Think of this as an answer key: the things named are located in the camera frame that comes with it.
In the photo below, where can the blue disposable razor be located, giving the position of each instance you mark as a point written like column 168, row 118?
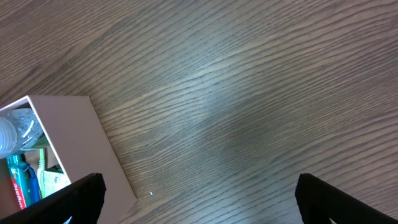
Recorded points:
column 33, row 188

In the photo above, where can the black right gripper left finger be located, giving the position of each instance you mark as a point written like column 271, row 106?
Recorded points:
column 80, row 202

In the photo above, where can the clear soap pump bottle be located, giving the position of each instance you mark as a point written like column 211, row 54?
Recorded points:
column 20, row 130

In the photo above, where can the green toothpaste tube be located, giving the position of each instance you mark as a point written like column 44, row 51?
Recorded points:
column 19, row 173

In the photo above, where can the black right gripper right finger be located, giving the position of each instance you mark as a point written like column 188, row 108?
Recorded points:
column 321, row 203

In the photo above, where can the white cardboard box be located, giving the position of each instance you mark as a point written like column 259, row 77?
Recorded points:
column 81, row 146

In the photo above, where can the green white soap packet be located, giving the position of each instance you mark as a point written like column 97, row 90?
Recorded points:
column 54, row 180

